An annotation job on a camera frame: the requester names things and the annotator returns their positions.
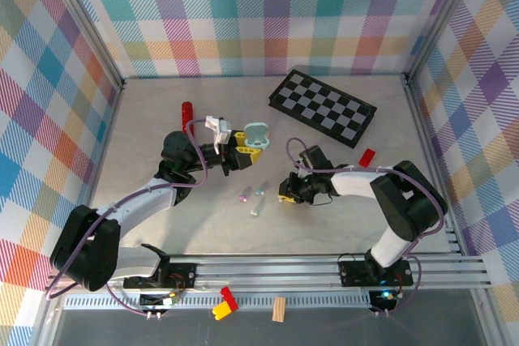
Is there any mint green earbud charging case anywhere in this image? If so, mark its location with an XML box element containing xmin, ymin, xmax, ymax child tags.
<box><xmin>242</xmin><ymin>122</ymin><xmax>272</xmax><ymax>151</ymax></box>

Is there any red glitter toy microphone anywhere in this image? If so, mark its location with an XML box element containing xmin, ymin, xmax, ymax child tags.
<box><xmin>180</xmin><ymin>101</ymin><xmax>195</xmax><ymax>139</ymax></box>

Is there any red toy brick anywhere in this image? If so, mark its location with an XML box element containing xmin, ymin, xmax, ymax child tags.
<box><xmin>358</xmin><ymin>148</ymin><xmax>377</xmax><ymax>168</ymax></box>
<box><xmin>220</xmin><ymin>286</ymin><xmax>239</xmax><ymax>310</ymax></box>

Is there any black and white chessboard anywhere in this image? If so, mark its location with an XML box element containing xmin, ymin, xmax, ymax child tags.
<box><xmin>268</xmin><ymin>69</ymin><xmax>378</xmax><ymax>149</ymax></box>

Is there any small wooden block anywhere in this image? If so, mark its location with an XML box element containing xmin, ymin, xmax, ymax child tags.
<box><xmin>272</xmin><ymin>296</ymin><xmax>287</xmax><ymax>323</ymax></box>

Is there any yellow toy brick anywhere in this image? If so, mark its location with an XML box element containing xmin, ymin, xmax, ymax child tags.
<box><xmin>211</xmin><ymin>301</ymin><xmax>233</xmax><ymax>321</ymax></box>

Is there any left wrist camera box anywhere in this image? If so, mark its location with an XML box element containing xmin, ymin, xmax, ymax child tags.
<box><xmin>204</xmin><ymin>114</ymin><xmax>233</xmax><ymax>156</ymax></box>

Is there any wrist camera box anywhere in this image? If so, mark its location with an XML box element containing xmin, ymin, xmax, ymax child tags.
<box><xmin>204</xmin><ymin>114</ymin><xmax>233</xmax><ymax>156</ymax></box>
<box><xmin>298</xmin><ymin>145</ymin><xmax>333</xmax><ymax>171</ymax></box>

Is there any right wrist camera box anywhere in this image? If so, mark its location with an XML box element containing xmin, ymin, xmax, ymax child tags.
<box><xmin>298</xmin><ymin>145</ymin><xmax>333</xmax><ymax>171</ymax></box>

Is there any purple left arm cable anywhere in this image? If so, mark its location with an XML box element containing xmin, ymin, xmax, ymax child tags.
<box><xmin>45</xmin><ymin>117</ymin><xmax>212</xmax><ymax>318</ymax></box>

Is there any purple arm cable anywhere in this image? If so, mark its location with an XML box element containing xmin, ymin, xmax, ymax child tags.
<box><xmin>45</xmin><ymin>117</ymin><xmax>212</xmax><ymax>318</ymax></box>
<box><xmin>285</xmin><ymin>137</ymin><xmax>449</xmax><ymax>318</ymax></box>

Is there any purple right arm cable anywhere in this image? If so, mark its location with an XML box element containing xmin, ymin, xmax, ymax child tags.
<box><xmin>285</xmin><ymin>137</ymin><xmax>449</xmax><ymax>318</ymax></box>

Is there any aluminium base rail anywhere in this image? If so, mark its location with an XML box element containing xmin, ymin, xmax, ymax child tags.
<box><xmin>44</xmin><ymin>254</ymin><xmax>494</xmax><ymax>294</ymax></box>

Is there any aluminium side rail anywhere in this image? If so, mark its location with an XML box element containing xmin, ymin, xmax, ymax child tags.
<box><xmin>71</xmin><ymin>78</ymin><xmax>127</xmax><ymax>260</ymax></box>
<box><xmin>401</xmin><ymin>74</ymin><xmax>467</xmax><ymax>258</ymax></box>

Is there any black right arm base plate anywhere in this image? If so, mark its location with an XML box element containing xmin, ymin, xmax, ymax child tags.
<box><xmin>338</xmin><ymin>258</ymin><xmax>414</xmax><ymax>287</ymax></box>

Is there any white slotted cable duct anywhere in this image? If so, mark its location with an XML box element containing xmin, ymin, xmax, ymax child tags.
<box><xmin>62</xmin><ymin>295</ymin><xmax>374</xmax><ymax>310</ymax></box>

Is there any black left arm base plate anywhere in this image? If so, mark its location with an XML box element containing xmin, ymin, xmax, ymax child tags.
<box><xmin>122</xmin><ymin>263</ymin><xmax>198</xmax><ymax>288</ymax></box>

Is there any aluminium frame post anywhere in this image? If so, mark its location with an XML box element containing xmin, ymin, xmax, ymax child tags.
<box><xmin>403</xmin><ymin>0</ymin><xmax>483</xmax><ymax>83</ymax></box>
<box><xmin>42</xmin><ymin>0</ymin><xmax>125</xmax><ymax>92</ymax></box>

